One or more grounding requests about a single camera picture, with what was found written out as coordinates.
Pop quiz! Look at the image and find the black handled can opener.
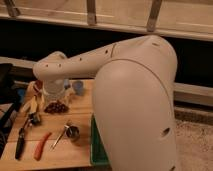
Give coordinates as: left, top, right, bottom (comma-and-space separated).
15, 113, 41, 160

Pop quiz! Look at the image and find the metal measuring cup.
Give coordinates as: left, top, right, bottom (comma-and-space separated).
51, 124, 80, 149

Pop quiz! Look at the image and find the brown red bowl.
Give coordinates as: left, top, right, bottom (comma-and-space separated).
33, 80, 43, 92

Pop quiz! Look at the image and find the green plastic tray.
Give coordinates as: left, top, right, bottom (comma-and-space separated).
90, 116, 109, 166

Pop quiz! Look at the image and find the black equipment at left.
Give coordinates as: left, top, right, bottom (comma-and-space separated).
0, 63, 20, 157

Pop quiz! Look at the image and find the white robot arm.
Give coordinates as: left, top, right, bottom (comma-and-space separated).
33, 35, 181, 171

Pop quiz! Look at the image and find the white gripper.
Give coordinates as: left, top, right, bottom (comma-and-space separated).
43, 89, 65, 102

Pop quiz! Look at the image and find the small blue cup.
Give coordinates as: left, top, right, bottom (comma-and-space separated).
72, 80, 84, 96

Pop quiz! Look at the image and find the yellow banana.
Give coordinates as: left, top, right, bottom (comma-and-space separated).
20, 95, 43, 114

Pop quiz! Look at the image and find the bunch of red grapes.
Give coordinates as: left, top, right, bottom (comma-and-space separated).
44, 101, 68, 114

